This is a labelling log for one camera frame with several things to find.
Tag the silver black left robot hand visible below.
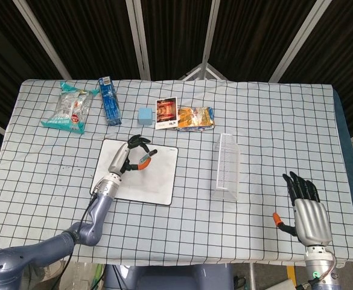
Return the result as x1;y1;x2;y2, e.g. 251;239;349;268
107;134;151;176

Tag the blue carton box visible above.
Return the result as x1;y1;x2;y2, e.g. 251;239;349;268
98;77;123;126

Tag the white screen frame post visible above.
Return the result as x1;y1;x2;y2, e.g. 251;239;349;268
269;0;328;83
200;0;222;66
126;0;151;81
12;0;72;80

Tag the grey blue plastic stool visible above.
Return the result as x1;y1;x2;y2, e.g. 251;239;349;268
103;262;235;290

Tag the white triangular screen foot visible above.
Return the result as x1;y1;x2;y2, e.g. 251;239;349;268
179;62;229;82

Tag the white rectangular board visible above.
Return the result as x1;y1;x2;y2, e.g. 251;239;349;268
90;138;179;207

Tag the light blue cube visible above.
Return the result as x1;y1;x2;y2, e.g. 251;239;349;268
137;106;155;126

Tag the orange right arm cable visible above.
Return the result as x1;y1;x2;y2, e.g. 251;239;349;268
322;252;339;280

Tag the clear plastic measuring container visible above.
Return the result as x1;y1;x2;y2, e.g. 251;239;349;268
211;133;243;202

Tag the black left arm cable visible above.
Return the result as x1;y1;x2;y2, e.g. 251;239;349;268
60;193;98;290

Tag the green whiteboard marker black cap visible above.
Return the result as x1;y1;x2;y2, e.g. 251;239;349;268
139;149;158;163

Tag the orange yellow snack packet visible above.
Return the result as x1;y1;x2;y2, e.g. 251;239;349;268
176;105;216;132

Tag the clear teal snack bag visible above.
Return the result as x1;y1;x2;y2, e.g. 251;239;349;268
40;81;101;135

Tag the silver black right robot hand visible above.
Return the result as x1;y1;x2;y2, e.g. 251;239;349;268
272;171;334;246

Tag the black checked white tablecloth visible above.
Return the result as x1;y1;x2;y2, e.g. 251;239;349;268
0;79;353;268

